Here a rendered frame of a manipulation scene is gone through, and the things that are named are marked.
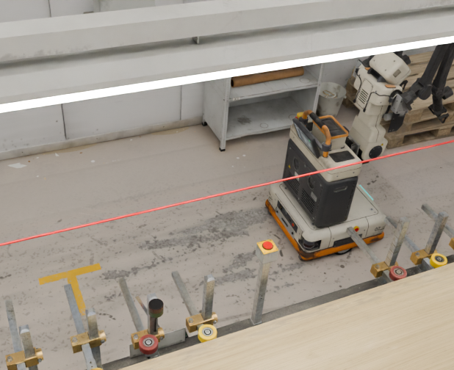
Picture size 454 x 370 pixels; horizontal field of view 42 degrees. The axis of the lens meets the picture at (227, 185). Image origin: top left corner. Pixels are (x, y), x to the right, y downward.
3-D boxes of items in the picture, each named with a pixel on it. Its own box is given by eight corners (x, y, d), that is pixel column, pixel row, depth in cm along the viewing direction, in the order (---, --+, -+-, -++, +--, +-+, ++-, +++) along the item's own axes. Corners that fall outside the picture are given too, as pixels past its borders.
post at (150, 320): (148, 362, 273) (146, 293, 243) (155, 360, 274) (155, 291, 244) (150, 368, 271) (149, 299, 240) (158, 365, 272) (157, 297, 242)
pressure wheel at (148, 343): (137, 352, 257) (136, 336, 250) (154, 347, 260) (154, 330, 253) (142, 368, 252) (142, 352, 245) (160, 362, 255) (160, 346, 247)
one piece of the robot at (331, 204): (312, 244, 406) (335, 144, 353) (276, 194, 444) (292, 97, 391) (354, 233, 418) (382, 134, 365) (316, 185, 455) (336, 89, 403)
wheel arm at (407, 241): (383, 222, 334) (385, 216, 331) (388, 220, 335) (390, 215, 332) (433, 277, 304) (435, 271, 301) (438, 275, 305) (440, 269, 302)
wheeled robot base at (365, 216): (303, 264, 409) (308, 238, 393) (262, 206, 453) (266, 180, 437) (384, 242, 432) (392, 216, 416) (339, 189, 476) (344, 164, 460)
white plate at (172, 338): (129, 357, 267) (128, 343, 260) (184, 340, 276) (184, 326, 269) (130, 358, 266) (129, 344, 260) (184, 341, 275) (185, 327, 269)
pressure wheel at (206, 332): (194, 351, 260) (195, 335, 253) (200, 337, 266) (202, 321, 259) (211, 357, 258) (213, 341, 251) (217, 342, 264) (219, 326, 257)
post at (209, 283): (199, 343, 281) (203, 274, 250) (206, 341, 282) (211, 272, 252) (202, 349, 278) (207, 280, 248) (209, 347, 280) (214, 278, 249)
